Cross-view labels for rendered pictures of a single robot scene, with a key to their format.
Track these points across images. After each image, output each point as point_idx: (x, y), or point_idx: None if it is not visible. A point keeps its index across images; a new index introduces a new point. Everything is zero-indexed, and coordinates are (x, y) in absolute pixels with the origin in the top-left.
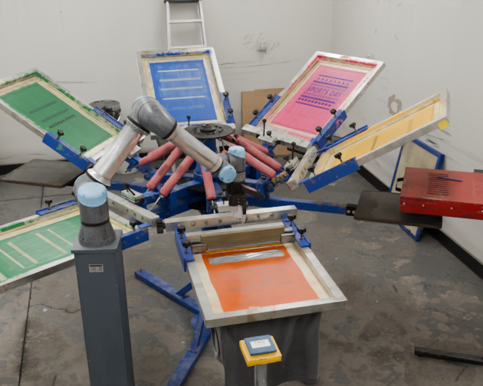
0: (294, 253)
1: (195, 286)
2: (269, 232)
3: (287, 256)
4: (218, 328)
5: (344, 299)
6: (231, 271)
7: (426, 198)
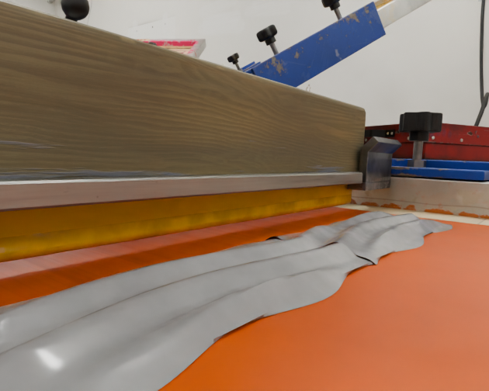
0: (456, 218)
1: None
2: (332, 119)
3: (464, 225)
4: None
5: None
6: None
7: (466, 125)
